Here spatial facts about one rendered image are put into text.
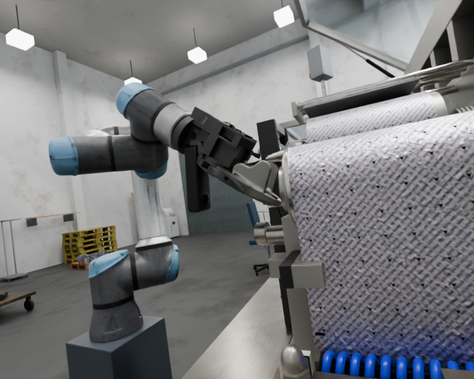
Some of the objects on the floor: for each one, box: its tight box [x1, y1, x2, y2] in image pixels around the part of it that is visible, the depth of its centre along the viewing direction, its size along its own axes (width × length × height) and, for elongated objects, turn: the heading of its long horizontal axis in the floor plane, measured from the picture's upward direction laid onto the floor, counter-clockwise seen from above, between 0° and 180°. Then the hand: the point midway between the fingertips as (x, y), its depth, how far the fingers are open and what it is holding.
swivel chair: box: [247, 202, 271, 276], centre depth 452 cm, size 67×64×116 cm
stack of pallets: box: [62, 226, 118, 264], centre depth 871 cm, size 131×90×93 cm
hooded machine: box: [163, 208, 179, 239], centre depth 1140 cm, size 64×54×125 cm
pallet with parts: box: [69, 250, 108, 270], centre depth 757 cm, size 121×88×34 cm
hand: (272, 203), depth 44 cm, fingers closed, pressing on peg
